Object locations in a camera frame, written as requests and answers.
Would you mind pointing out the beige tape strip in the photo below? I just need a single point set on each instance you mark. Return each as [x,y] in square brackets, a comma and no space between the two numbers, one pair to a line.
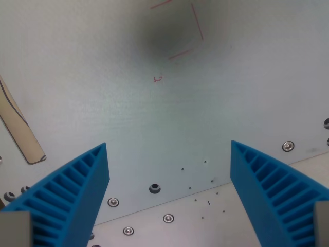
[18,128]

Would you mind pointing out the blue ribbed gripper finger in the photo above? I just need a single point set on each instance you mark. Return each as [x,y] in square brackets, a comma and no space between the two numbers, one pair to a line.
[246,177]
[77,195]

